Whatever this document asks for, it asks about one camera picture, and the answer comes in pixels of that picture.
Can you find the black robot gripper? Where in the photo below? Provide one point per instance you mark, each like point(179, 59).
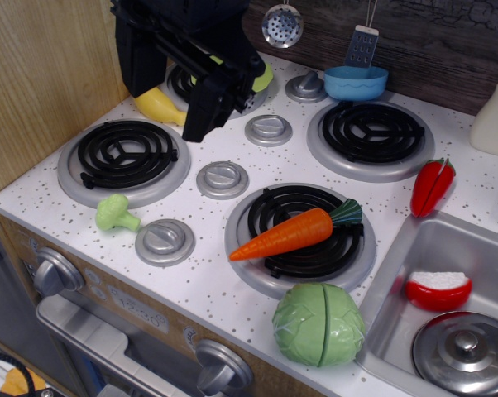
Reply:
point(205, 38)

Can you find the orange toy carrot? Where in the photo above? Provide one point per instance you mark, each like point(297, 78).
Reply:
point(307, 229)

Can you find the lime green plate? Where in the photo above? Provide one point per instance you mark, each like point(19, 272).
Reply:
point(259, 84)

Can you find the back left black burner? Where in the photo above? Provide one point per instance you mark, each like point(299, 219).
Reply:
point(180, 83)

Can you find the black burner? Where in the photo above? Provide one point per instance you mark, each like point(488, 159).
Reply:
point(124, 154)
point(329, 257)
point(371, 132)
point(180, 83)

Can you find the yellow toy squash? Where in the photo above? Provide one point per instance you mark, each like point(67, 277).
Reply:
point(157, 106)

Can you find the silver stove knob upper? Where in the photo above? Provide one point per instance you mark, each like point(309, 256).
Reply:
point(268, 131)

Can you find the silver stove knob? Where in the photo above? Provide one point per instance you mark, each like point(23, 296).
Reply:
point(165, 242)
point(222, 180)
point(268, 131)
point(307, 88)

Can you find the silver stove knob middle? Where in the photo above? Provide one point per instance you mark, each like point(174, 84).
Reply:
point(222, 180)

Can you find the silver stove knob back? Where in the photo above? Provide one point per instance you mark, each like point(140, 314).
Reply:
point(307, 88)

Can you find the hanging metal strainer ladle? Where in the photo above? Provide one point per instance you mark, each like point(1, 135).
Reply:
point(282, 26)

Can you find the front left black burner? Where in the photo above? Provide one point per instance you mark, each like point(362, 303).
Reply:
point(124, 154)

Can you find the blue toy pot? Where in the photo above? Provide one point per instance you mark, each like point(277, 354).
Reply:
point(351, 83)

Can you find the silver stove knob front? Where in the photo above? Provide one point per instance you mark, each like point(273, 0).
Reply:
point(165, 242)

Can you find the green toy broccoli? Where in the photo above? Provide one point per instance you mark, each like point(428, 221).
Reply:
point(113, 212)

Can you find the back right black burner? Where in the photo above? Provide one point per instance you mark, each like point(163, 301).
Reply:
point(371, 132)

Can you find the hanging metal spatula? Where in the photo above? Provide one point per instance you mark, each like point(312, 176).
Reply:
point(362, 45)

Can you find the front right black burner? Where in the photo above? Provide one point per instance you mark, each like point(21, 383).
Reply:
point(329, 257)

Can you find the oven clock display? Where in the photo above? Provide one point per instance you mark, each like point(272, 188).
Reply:
point(140, 310)

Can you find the red toy pepper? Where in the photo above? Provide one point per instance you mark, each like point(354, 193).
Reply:
point(431, 184)

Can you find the silver oven dial left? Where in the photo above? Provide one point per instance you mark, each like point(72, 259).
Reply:
point(55, 273)

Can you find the silver oven dial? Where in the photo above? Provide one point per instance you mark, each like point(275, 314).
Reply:
point(221, 367)
point(55, 273)

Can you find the green toy cabbage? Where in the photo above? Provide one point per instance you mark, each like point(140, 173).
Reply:
point(318, 324)

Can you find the metal sink basin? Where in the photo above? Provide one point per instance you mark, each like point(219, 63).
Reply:
point(438, 243)

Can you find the silver oven dial right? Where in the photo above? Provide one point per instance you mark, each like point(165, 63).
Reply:
point(221, 367)

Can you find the cream white container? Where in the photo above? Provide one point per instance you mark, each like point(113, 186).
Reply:
point(484, 132)

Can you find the red toy cheese wedge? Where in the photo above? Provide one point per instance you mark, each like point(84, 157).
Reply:
point(438, 291)

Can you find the yellow object on floor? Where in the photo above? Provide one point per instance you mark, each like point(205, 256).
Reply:
point(15, 382)

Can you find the steel pot lid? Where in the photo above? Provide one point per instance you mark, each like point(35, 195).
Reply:
point(458, 352)

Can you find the silver oven door handle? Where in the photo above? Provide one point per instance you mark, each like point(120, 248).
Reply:
point(129, 355)

